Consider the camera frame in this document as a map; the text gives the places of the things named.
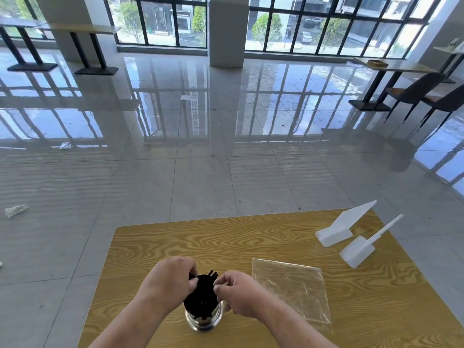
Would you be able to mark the bunch of black straws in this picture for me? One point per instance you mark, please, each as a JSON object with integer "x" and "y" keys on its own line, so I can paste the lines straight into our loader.
{"x": 201, "y": 297}

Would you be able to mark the person's right forearm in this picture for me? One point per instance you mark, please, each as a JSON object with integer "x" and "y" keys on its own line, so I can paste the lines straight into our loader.
{"x": 297, "y": 331}

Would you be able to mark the dark dining chair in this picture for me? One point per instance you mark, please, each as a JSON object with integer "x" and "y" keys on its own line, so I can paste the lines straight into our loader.
{"x": 449, "y": 99}
{"x": 417, "y": 90}

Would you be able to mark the person's left hand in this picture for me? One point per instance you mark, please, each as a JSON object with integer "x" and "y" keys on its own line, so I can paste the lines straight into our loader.
{"x": 166, "y": 282}

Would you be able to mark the wooden table with black pedestal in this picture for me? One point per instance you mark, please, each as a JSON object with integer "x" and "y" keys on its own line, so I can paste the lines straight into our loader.
{"x": 402, "y": 65}
{"x": 447, "y": 49}

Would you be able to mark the person's right hand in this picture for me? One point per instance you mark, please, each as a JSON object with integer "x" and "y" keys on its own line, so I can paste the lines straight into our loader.
{"x": 246, "y": 297}

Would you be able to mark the large crumpled white litter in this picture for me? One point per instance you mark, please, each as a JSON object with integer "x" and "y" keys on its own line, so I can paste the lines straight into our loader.
{"x": 16, "y": 210}

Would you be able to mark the narrow white plastic stand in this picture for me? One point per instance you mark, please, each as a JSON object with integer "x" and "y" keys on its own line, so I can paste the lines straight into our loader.
{"x": 357, "y": 251}

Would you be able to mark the wide white plastic stand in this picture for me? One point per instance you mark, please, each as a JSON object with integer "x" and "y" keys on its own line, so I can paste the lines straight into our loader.
{"x": 339, "y": 224}

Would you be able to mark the clear plastic bag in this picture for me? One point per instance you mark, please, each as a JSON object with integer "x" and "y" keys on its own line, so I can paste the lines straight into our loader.
{"x": 293, "y": 289}

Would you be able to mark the steel cylindrical holder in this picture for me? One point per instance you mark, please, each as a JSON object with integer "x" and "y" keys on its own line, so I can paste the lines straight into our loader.
{"x": 204, "y": 324}

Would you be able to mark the small wooden tray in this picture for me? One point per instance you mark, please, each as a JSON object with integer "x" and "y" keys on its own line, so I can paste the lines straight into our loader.
{"x": 377, "y": 63}

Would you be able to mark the black framed window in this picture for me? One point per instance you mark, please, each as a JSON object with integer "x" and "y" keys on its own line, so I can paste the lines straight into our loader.
{"x": 18, "y": 7}
{"x": 333, "y": 28}
{"x": 156, "y": 25}

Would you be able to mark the crumpled clear wrapper litter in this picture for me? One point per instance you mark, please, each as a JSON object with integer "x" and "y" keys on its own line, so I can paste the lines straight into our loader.
{"x": 65, "y": 145}

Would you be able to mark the long table with black legs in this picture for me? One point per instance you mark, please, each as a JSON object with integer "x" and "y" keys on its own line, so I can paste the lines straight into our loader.
{"x": 18, "y": 22}
{"x": 87, "y": 28}

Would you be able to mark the white table sign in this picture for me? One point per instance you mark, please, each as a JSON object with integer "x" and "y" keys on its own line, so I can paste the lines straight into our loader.
{"x": 459, "y": 47}

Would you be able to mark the person's left forearm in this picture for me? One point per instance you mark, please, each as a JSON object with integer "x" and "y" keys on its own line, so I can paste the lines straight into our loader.
{"x": 130, "y": 329}

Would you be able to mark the white paper sheet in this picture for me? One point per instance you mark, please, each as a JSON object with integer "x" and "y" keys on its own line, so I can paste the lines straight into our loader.
{"x": 188, "y": 98}

